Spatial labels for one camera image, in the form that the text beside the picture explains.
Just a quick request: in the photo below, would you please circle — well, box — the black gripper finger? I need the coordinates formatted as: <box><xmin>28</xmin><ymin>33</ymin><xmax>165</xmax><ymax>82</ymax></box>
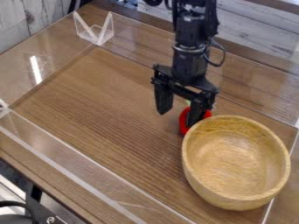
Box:
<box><xmin>153</xmin><ymin>79</ymin><xmax>174</xmax><ymax>115</ymax></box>
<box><xmin>187</xmin><ymin>96</ymin><xmax>215</xmax><ymax>128</ymax></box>

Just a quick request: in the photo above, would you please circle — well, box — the black cable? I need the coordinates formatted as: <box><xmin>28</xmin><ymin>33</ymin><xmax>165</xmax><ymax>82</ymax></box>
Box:
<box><xmin>0</xmin><ymin>199</ymin><xmax>34</xmax><ymax>218</ymax></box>

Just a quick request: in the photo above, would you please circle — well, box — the red plush strawberry toy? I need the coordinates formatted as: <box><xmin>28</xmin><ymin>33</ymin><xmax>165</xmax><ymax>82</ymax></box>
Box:
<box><xmin>179</xmin><ymin>101</ymin><xmax>213</xmax><ymax>135</ymax></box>

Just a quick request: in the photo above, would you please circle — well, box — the oval wooden bowl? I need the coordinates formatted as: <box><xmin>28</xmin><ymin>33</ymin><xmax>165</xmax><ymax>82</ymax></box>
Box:
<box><xmin>182</xmin><ymin>115</ymin><xmax>291</xmax><ymax>211</ymax></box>

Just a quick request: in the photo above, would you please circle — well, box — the black table leg frame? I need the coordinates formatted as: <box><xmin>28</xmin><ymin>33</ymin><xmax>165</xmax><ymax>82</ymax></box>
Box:
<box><xmin>26</xmin><ymin>184</ymin><xmax>69</xmax><ymax>224</ymax></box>

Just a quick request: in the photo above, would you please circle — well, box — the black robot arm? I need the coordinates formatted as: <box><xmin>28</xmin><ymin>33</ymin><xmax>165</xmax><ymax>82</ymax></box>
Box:
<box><xmin>145</xmin><ymin>0</ymin><xmax>226</xmax><ymax>128</ymax></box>

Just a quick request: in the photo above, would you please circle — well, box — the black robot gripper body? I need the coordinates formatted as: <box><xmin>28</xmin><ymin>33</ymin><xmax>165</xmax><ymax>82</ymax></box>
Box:
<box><xmin>151</xmin><ymin>45</ymin><xmax>219</xmax><ymax>100</ymax></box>

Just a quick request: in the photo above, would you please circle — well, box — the clear acrylic front wall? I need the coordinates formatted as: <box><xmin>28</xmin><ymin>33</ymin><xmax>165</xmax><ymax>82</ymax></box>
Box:
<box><xmin>0</xmin><ymin>100</ymin><xmax>190</xmax><ymax>224</ymax></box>

